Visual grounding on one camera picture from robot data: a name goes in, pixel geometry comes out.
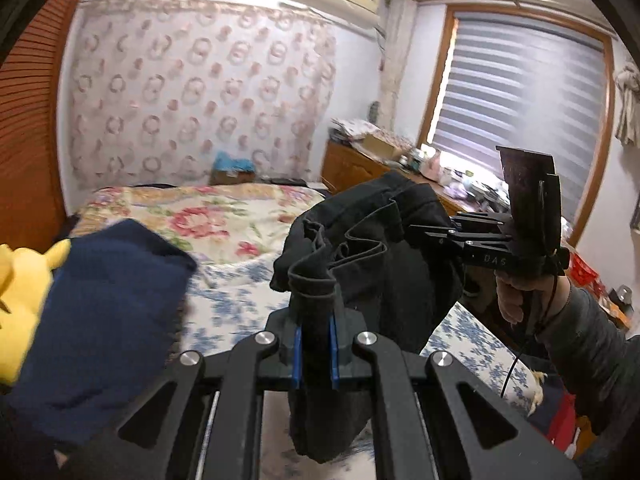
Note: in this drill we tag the beige tied drape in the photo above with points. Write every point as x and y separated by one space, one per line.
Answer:
397 60

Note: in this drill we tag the black t-shirt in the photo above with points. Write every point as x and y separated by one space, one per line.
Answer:
375 270

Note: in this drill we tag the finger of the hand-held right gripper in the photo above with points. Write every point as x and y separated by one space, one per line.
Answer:
482 222
450 242

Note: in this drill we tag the beige hanging cloth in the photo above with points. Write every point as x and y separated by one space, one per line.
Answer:
627 105

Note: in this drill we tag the purple plastic bag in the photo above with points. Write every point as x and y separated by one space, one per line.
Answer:
455 190

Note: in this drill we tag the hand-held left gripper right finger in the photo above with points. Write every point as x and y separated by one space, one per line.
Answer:
334 357

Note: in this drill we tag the folded floral cloth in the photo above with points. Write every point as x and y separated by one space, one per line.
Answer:
355 130

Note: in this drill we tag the person's right forearm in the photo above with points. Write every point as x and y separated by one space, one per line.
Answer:
590 345

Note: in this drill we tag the red bag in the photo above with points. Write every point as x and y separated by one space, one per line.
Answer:
564 425

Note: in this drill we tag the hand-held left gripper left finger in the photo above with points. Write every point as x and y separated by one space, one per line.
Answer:
296 357

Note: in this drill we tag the person's right hand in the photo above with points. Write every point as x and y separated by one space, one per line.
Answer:
510 300

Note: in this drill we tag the open cardboard box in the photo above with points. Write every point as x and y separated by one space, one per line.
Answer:
387 146

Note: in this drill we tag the wooden louvered wardrobe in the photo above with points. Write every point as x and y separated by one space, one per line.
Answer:
30 135

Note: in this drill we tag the pink jug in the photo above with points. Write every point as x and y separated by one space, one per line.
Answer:
432 165

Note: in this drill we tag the circle print curtain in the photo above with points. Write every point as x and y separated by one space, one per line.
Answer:
200 95

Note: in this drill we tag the floral bedspread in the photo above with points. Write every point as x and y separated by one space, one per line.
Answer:
225 210

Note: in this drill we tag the blue cloth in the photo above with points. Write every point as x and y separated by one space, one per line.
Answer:
232 162

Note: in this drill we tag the navy blue garment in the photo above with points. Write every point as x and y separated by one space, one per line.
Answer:
100 320

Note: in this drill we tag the yellow plush toy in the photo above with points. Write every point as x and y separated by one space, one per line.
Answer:
20 310

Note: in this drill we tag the grey striped window blind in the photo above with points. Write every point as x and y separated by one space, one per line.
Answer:
515 85

